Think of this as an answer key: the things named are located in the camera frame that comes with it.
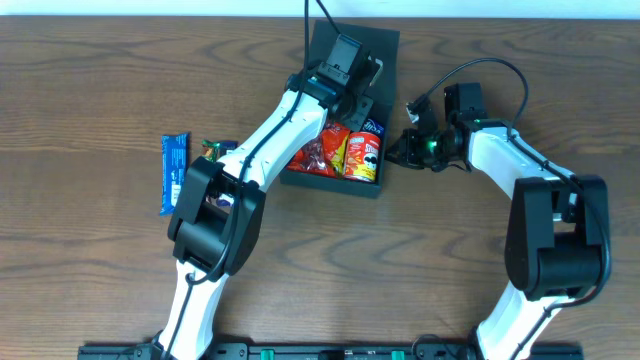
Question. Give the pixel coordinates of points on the red Hacks candy bag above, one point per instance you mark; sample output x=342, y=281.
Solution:
x=314, y=157

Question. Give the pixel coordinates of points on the blue Eclipse mint tin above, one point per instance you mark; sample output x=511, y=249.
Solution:
x=373, y=127

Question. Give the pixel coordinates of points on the red KitKat bar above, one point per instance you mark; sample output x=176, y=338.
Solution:
x=210, y=150

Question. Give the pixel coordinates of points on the yellow Hacks candy bag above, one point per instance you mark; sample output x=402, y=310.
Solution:
x=338, y=156

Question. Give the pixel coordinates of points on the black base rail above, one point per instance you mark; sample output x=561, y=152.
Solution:
x=242, y=351

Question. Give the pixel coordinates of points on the black gift box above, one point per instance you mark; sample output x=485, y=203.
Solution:
x=385, y=65

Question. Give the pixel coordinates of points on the red Pringles can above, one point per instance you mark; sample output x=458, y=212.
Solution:
x=361, y=157

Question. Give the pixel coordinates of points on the dark blue chocolate bar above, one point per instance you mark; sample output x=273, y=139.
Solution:
x=225, y=147

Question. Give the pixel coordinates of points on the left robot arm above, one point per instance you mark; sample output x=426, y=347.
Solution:
x=218, y=215

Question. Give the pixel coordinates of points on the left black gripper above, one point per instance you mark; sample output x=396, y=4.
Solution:
x=358, y=111

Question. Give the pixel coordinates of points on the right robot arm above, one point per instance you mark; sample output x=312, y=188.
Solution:
x=557, y=249

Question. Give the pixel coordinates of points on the blue snack bar wrapper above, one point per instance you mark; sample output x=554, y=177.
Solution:
x=175, y=159

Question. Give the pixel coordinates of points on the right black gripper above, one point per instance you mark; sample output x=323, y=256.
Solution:
x=414, y=145

